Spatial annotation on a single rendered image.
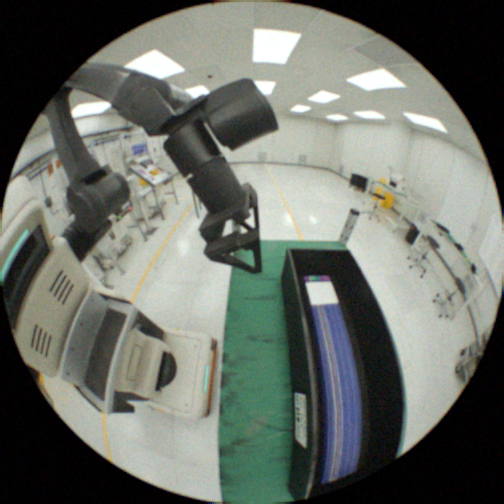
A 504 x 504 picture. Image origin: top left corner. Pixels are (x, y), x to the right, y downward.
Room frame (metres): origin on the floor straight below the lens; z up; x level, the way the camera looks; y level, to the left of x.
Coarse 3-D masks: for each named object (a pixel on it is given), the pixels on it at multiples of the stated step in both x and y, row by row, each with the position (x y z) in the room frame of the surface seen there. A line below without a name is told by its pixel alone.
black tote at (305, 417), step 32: (288, 256) 0.23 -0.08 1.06; (320, 256) 0.25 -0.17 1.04; (352, 256) 0.22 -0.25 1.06; (288, 288) 0.17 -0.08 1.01; (352, 288) 0.16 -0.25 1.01; (288, 320) 0.11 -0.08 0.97; (352, 320) 0.10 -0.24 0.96; (384, 320) 0.05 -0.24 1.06; (384, 352) -0.01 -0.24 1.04; (384, 384) -0.07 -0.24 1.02; (320, 416) -0.10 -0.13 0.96; (384, 416) -0.15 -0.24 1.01; (384, 448) -0.24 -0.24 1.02; (352, 480) -0.31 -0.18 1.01
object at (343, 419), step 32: (320, 288) 0.18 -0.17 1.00; (320, 320) 0.10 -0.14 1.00; (320, 352) 0.03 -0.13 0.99; (352, 352) 0.02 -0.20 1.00; (320, 384) -0.03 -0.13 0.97; (352, 384) -0.04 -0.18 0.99; (352, 416) -0.11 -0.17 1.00; (320, 448) -0.18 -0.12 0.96; (352, 448) -0.20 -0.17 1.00; (320, 480) -0.28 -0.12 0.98
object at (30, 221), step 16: (16, 192) 0.04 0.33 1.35; (32, 192) 0.07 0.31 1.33; (16, 208) 0.03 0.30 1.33; (32, 208) 0.06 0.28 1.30; (16, 224) 0.02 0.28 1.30; (32, 224) 0.05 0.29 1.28; (0, 240) -0.02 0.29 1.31; (16, 240) 0.01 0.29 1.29; (32, 240) 0.04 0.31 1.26; (48, 240) 0.07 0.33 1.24; (0, 256) -0.03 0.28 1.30; (16, 256) 0.00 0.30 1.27; (32, 256) 0.03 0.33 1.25; (16, 272) -0.02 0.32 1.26; (32, 272) 0.01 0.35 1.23; (16, 288) -0.04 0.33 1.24; (16, 304) -0.06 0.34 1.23; (16, 320) -0.09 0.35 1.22
